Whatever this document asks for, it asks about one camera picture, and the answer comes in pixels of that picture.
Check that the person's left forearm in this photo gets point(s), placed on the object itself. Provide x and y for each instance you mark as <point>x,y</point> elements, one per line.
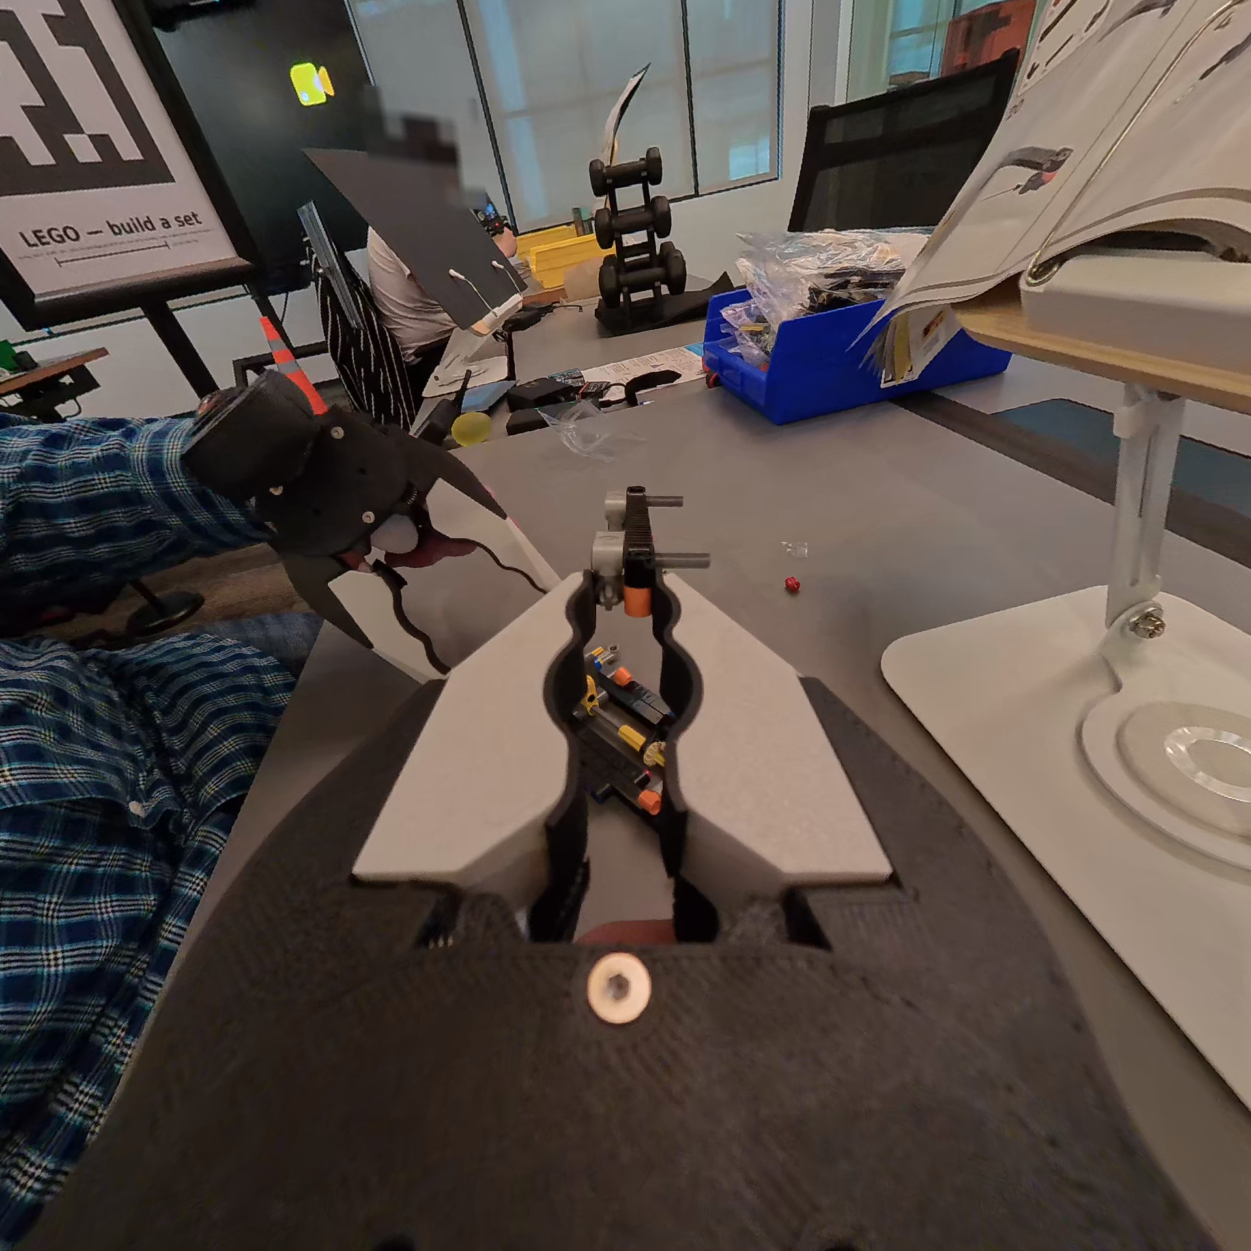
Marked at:
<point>97,508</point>

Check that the framed marker sign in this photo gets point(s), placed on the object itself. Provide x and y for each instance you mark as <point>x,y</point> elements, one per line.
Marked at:
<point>78,97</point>

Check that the person's plaid shirt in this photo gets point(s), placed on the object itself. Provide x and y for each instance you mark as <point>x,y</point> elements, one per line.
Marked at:
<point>88,832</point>

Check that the striped office chair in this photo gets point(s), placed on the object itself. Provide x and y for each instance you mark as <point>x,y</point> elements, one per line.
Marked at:
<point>362,352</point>

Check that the pile of clear parts bags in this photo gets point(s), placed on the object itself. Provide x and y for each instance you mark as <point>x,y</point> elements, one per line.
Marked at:
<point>831,279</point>

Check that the orange striped traffic cone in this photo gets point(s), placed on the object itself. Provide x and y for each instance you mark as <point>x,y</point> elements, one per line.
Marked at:
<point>283,357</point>

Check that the black lego gear rack assembly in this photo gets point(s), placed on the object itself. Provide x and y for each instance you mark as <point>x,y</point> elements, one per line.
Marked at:
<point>635,534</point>

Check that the black monitor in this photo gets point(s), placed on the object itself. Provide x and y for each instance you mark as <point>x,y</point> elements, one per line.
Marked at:
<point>254,127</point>

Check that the black lego chassis build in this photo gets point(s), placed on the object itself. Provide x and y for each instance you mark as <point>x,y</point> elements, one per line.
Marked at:
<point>621,733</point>

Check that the glass window wall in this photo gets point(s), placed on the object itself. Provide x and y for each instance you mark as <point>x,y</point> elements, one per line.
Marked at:
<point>587,78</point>

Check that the blue plastic bin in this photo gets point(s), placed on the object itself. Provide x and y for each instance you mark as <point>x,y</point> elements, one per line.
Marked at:
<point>860,377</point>

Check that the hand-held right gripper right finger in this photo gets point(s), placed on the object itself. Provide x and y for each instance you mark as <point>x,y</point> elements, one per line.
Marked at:
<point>782,772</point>

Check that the lego instruction booklet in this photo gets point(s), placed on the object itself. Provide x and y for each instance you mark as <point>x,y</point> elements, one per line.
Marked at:
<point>1123,147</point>

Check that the black box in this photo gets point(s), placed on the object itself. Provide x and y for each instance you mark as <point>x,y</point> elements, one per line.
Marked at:
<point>538,391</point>

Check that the yellow plastic bin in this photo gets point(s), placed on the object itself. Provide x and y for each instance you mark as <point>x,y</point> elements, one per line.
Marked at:
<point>553,257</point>

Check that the curved white plastic strip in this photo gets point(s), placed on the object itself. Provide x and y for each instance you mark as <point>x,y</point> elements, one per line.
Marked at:
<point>626,108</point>

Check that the wooden side table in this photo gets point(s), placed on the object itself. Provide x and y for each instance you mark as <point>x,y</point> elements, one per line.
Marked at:
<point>49,371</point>

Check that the white book stand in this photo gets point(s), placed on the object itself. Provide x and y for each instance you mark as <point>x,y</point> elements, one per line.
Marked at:
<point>1026,763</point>

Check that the crumpled clear plastic bag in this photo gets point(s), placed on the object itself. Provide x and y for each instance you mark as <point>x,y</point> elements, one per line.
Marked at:
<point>592,431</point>

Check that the rack of black dumbbells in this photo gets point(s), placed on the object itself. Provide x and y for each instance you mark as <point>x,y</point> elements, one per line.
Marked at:
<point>635,245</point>

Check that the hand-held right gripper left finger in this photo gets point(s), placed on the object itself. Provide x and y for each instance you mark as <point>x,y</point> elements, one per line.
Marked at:
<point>469,772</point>

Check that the yellow translucent ball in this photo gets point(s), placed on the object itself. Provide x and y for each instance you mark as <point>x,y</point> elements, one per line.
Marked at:
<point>471,428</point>

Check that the black walkie-talkie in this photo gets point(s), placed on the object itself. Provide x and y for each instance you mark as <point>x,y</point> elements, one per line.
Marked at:
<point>440,410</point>

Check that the printed paper leaflet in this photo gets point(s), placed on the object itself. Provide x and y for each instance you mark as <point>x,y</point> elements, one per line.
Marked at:
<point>635,367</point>

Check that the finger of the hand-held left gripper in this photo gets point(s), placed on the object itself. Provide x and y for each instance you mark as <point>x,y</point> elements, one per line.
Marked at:
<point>489,534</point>
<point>377,622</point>

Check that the black office chair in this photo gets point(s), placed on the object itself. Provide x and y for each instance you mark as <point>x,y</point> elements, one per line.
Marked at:
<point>900,147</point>

